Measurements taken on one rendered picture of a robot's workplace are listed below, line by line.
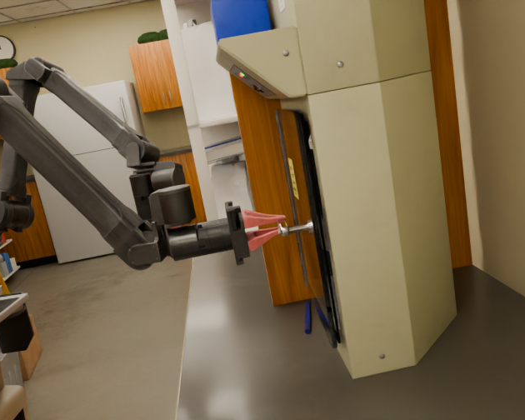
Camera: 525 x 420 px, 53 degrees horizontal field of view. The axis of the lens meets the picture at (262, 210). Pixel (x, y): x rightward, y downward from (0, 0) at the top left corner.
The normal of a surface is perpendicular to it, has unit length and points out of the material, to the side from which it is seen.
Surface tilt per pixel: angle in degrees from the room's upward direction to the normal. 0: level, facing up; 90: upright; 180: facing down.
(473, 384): 0
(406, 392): 0
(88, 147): 90
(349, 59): 90
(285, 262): 90
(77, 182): 87
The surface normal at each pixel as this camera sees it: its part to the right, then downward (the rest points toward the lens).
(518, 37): -0.98, 0.19
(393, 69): 0.76, 0.00
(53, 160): -0.04, 0.17
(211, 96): -0.36, 0.35
